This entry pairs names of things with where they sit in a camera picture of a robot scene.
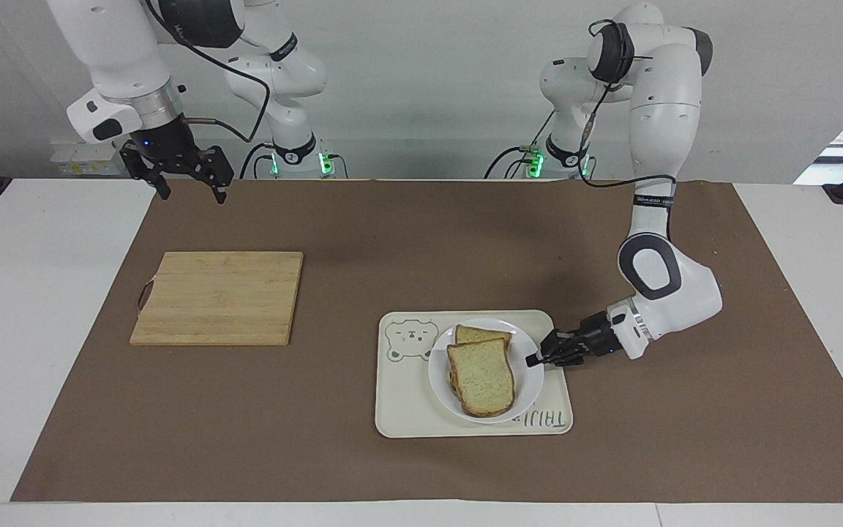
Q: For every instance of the white round plate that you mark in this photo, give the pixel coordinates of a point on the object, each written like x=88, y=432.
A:
x=527, y=380

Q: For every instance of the wooden cutting board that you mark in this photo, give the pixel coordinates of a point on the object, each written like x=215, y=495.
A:
x=220, y=296

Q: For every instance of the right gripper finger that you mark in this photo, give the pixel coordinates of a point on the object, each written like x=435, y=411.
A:
x=132, y=162
x=218, y=170

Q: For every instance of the cream tray with bear print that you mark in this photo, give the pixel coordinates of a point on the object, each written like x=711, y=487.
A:
x=407, y=399

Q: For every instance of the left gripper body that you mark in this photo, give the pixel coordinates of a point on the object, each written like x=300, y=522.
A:
x=601, y=335

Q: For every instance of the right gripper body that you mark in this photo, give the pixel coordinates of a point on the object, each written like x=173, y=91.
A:
x=167, y=146

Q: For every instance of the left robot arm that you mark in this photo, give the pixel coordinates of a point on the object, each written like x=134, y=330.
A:
x=667, y=117

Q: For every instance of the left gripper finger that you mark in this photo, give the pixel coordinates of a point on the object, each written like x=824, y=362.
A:
x=560, y=338
x=568, y=357

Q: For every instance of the bread slice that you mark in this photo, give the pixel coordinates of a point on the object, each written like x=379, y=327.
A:
x=481, y=377
x=476, y=334

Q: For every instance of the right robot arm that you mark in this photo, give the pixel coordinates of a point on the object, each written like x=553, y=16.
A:
x=121, y=51

